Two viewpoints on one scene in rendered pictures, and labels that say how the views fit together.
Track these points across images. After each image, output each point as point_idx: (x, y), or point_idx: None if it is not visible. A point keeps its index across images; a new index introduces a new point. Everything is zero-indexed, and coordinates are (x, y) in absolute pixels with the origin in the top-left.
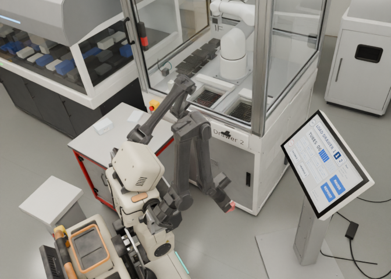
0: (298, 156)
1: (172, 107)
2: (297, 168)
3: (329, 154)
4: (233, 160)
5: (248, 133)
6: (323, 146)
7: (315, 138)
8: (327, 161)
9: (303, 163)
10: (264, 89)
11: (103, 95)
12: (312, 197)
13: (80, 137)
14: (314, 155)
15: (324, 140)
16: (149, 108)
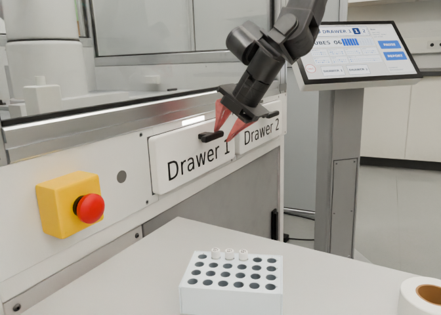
0: (336, 67)
1: None
2: (353, 75)
3: (351, 36)
4: (256, 207)
5: (276, 97)
6: (338, 37)
7: (322, 41)
8: (358, 41)
9: (349, 65)
10: None
11: None
12: (398, 73)
13: None
14: (344, 50)
15: (331, 33)
16: (92, 210)
